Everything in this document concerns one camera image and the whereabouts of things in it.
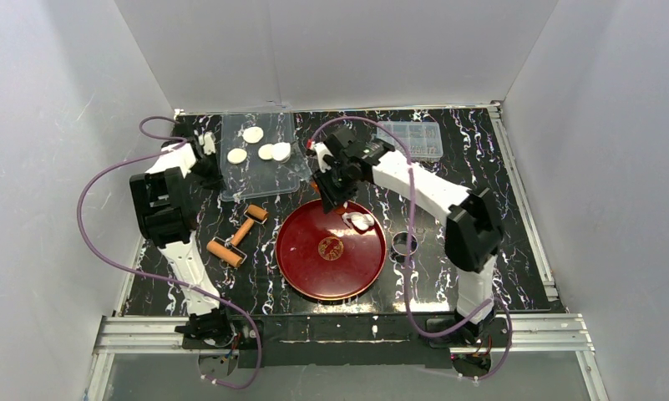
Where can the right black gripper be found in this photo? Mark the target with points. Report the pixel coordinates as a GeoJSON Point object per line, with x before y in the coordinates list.
{"type": "Point", "coordinates": [337, 185]}

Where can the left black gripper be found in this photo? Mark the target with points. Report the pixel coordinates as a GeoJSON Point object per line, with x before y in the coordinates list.
{"type": "Point", "coordinates": [209, 168]}

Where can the clear plastic tray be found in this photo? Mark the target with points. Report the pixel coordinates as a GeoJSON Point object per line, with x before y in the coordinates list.
{"type": "Point", "coordinates": [255, 178]}

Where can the white dough piece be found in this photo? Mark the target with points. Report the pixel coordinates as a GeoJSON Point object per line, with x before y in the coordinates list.
{"type": "Point", "coordinates": [359, 221]}

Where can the cut round dough wrapper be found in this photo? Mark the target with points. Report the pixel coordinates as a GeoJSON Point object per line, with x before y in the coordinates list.
{"type": "Point", "coordinates": [281, 151]}

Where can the wooden rolling pin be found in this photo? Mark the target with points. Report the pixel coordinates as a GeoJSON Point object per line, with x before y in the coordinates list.
{"type": "Point", "coordinates": [227, 250]}

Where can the metal ring cutter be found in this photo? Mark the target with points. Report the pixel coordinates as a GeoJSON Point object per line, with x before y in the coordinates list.
{"type": "Point", "coordinates": [403, 245]}

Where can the round red tray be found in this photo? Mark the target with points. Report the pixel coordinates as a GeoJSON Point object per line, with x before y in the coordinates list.
{"type": "Point", "coordinates": [322, 258]}

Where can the scraper knife orange handle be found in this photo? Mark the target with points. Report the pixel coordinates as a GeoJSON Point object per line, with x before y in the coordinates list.
{"type": "Point", "coordinates": [339, 210]}

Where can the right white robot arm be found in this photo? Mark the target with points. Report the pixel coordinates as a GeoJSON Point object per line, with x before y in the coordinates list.
{"type": "Point", "coordinates": [473, 227]}

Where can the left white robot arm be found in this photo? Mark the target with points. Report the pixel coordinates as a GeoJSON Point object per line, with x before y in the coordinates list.
{"type": "Point", "coordinates": [167, 218]}

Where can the white dough disc left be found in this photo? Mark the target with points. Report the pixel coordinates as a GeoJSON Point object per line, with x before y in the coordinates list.
{"type": "Point", "coordinates": [236, 156]}

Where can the white dough disc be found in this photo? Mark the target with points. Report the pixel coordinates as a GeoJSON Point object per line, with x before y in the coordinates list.
{"type": "Point", "coordinates": [253, 134]}
{"type": "Point", "coordinates": [236, 156]}
{"type": "Point", "coordinates": [265, 152]}

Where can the white dough disc top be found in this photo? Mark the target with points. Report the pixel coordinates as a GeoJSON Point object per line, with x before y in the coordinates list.
{"type": "Point", "coordinates": [253, 134]}

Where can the white dough disc right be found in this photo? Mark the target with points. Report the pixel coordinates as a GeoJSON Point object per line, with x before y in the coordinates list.
{"type": "Point", "coordinates": [265, 152]}

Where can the clear compartment storage box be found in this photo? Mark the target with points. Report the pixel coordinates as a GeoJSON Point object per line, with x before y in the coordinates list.
{"type": "Point", "coordinates": [423, 139]}

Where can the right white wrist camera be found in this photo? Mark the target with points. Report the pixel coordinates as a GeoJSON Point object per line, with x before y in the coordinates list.
{"type": "Point", "coordinates": [320, 151]}

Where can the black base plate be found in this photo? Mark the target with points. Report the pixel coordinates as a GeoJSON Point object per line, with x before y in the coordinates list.
{"type": "Point", "coordinates": [338, 340]}

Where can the aluminium frame rail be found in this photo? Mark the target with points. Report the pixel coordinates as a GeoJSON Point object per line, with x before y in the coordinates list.
{"type": "Point", "coordinates": [534, 332]}

